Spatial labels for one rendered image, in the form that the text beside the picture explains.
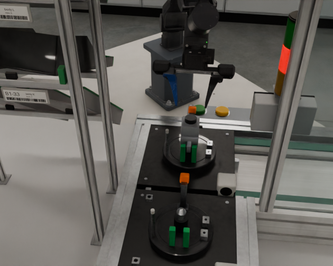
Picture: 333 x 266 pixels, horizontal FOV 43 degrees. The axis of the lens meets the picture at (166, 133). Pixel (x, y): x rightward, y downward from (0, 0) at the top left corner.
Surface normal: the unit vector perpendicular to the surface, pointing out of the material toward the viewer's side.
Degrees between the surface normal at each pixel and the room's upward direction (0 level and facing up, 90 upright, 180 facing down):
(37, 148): 0
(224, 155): 0
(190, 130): 90
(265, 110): 90
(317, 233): 90
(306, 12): 90
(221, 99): 0
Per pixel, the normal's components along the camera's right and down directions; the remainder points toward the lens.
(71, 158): 0.00, -0.78
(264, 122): -0.11, 0.62
